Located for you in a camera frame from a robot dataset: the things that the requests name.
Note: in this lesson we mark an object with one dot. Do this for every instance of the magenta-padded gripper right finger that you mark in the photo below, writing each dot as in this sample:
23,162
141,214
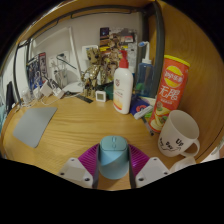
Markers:
153,170

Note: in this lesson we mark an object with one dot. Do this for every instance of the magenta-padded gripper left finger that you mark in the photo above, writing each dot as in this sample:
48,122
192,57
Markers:
75,170

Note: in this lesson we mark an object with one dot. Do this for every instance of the light blue computer mouse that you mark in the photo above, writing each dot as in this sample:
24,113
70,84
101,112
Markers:
113,156

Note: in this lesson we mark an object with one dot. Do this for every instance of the black pen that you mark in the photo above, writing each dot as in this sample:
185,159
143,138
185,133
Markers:
148,126

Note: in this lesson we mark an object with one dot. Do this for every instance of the white printed mug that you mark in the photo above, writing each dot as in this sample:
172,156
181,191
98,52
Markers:
178,133

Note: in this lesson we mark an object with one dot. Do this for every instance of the blue packet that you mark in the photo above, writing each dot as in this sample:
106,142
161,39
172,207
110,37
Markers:
140,107

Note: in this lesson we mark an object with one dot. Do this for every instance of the black ruler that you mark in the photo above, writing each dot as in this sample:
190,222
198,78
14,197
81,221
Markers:
85,99

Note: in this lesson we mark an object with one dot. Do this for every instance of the small white desk clock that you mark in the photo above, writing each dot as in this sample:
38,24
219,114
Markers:
101,96

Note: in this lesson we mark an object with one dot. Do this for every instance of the white power strip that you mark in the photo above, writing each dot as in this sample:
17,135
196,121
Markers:
58,92

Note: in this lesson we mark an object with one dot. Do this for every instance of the red chip can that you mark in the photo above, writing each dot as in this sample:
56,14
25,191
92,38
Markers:
170,90

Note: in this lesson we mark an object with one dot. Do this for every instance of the white desk lamp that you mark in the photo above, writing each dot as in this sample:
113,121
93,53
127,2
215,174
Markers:
72,87

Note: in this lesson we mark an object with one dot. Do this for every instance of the white charger block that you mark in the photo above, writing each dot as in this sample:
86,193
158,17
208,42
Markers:
46,89
37,93

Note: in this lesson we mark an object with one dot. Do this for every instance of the white lotion bottle red pump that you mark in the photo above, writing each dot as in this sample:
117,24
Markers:
122,90

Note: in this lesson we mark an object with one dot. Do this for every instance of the dark green pot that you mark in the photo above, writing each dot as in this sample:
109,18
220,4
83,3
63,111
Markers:
110,90

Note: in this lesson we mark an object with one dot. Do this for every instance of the clear glass jar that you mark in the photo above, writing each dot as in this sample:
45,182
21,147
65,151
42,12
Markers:
27,96

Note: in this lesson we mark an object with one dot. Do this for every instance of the metal cup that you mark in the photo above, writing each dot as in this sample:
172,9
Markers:
61,78

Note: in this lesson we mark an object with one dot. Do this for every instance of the blue bottle white nozzle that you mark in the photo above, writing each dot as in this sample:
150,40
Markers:
145,76

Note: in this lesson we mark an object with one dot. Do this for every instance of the black bag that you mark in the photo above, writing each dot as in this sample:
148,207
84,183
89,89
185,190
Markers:
10,96

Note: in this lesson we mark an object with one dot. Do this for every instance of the brown tree creature figurine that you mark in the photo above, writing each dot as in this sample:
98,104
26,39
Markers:
91,71

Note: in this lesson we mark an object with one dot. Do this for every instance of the robot model kit box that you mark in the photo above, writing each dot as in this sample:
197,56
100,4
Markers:
37,71

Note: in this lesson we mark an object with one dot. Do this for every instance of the colourful figure boxes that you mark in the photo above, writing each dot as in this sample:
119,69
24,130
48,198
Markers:
116,38

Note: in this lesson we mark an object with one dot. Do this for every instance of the white wall socket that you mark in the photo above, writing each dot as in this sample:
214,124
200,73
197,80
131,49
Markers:
53,61
64,57

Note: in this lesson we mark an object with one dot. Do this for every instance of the dark grey metal desk frame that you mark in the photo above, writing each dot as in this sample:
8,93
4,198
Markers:
160,50

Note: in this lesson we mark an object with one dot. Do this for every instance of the white wall box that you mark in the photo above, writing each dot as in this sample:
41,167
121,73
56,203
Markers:
89,50

